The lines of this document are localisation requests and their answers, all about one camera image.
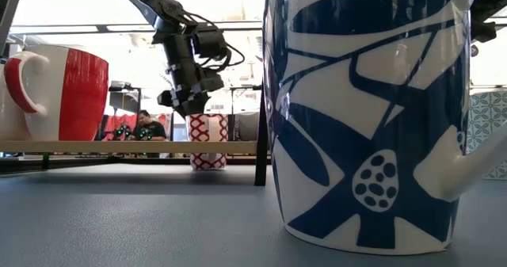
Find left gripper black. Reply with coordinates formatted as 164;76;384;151
157;32;211;117

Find red lattice pattern mug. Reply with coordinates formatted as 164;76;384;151
185;113;230;171

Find red and white mug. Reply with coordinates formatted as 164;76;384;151
2;44;110;142

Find blue leaf pattern mug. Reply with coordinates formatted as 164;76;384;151
261;0;507;256

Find large white mug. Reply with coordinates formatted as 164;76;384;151
0;63;32;141

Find teal tile pattern mug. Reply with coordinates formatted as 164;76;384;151
466;91;507;181

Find person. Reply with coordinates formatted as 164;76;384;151
132;109;167;142

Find grey sofa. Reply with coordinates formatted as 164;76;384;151
233;111;261;142

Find orange red cloth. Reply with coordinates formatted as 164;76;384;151
102;114;138;142

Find robot arms with green lights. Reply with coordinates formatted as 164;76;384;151
112;124;154;141

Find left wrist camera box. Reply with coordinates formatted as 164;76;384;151
197;67;226;94

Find black cable bundle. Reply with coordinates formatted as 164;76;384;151
180;11;246;73

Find wooden shelf with black frame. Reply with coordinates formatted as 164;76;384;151
0;83;272;187

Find black table edge rail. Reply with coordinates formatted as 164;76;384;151
0;154;274;177

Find black rig frame post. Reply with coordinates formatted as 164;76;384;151
0;0;25;54

